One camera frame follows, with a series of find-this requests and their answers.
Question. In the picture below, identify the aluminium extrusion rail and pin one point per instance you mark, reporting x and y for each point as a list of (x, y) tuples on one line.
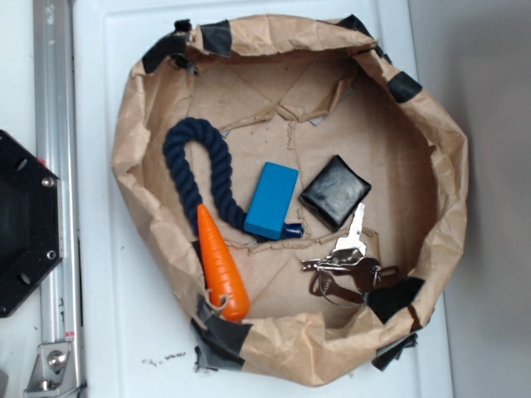
[(61, 302)]

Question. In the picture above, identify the bunch of silver keys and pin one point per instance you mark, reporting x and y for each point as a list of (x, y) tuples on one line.
[(348, 274)]

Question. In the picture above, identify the orange plastic toy carrot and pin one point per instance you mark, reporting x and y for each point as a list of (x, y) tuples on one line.
[(225, 287)]

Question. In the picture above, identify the brown paper bag bin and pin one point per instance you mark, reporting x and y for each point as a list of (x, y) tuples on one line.
[(297, 91)]

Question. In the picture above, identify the metal corner bracket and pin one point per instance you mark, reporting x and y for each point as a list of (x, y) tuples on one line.
[(54, 372)]

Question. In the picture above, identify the blue wooden block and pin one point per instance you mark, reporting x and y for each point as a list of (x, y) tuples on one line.
[(270, 204)]

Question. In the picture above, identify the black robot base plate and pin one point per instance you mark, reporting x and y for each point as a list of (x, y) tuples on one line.
[(30, 227)]

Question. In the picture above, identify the black square leather pouch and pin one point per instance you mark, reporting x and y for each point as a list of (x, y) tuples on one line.
[(333, 195)]

